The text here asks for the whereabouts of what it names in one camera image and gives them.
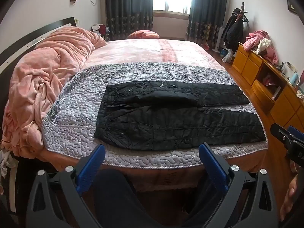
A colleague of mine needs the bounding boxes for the black quilted pants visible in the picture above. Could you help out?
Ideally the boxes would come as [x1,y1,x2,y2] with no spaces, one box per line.
[94,81,267,151]

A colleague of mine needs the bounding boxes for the grey quilted bed mat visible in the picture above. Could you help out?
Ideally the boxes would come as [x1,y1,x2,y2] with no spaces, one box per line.
[41,62,269,169]

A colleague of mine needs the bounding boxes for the pink pillow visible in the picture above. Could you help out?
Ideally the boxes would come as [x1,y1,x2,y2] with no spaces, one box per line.
[127,30,160,39]

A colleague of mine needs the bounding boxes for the dark patterned curtain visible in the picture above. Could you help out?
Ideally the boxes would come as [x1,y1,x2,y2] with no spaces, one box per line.
[186,0,228,41]
[105,0,154,41]

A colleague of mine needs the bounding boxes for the white plastic bag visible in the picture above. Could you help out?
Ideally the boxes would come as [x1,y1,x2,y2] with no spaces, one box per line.
[221,49,235,63]

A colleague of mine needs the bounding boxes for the person's right leg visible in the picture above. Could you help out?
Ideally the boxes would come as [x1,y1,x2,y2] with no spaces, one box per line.
[183,171,228,228]

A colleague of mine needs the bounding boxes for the pile of pink clothes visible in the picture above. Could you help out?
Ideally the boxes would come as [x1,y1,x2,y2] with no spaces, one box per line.
[243,30,278,64]

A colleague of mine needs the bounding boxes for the pink fleece blanket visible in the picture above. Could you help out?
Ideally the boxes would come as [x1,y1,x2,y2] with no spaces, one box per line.
[1,26,107,158]

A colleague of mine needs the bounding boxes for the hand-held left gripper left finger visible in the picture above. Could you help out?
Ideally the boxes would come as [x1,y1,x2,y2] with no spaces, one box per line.
[26,144,106,228]

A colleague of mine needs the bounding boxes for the dark nightstand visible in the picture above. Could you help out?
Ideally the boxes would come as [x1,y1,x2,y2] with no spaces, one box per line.
[0,152,34,219]

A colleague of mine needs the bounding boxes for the person's left leg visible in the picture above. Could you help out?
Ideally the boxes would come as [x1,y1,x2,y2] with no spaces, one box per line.
[91,170,155,228]

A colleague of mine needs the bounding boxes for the pink bed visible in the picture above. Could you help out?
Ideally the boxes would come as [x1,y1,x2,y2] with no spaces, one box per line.
[40,38,269,193]

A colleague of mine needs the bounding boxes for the wooden coat rack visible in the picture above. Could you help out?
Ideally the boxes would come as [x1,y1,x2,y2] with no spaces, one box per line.
[237,2,249,22]

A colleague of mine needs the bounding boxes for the cluttered far nightstand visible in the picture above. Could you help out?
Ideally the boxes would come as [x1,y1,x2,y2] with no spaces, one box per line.
[91,24,112,37]

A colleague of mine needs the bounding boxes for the white tower fan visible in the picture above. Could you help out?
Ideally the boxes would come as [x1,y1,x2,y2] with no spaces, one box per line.
[212,25,225,53]

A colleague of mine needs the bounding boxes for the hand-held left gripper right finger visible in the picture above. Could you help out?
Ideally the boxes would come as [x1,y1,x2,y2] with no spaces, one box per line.
[198,142,279,228]

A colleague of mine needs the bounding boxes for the person's leg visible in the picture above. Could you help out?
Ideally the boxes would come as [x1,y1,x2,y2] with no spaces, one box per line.
[183,171,228,228]
[91,170,155,228]

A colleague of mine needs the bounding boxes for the yellow handled broom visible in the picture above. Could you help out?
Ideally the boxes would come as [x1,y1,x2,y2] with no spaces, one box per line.
[201,24,212,50]

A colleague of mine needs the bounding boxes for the yellow wooden dresser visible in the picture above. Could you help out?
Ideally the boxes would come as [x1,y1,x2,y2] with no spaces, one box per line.
[231,41,304,148]

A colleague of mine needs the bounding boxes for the dark hanging coats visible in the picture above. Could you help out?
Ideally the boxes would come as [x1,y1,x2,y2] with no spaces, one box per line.
[223,8,245,53]

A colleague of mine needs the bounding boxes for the white crumpled cloth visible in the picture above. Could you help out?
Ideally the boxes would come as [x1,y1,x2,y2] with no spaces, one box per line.
[0,150,15,178]

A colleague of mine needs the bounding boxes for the person's right hand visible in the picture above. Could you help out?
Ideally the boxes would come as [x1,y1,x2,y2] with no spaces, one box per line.
[280,174,304,222]

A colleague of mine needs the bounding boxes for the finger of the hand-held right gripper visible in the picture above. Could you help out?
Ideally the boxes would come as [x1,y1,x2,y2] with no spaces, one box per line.
[270,123,304,149]

